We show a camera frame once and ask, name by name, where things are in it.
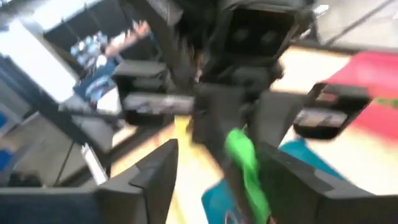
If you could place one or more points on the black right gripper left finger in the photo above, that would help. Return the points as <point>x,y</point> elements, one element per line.
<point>124,199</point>

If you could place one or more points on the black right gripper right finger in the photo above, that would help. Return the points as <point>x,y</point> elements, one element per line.
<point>311,199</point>

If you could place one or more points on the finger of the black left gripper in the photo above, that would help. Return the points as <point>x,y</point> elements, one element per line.
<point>214,118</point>
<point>276,118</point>

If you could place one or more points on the green rubber band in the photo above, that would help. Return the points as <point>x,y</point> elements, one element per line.
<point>245,168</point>
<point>387,102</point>

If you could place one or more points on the blue plastic basket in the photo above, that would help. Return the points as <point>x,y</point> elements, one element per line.
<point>216,202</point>

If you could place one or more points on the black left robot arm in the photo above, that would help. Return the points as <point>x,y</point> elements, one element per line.
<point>199,31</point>

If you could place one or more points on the red plastic basket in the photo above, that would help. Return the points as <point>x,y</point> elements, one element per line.
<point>367,71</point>

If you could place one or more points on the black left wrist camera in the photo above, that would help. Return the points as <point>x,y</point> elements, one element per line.
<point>258,34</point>

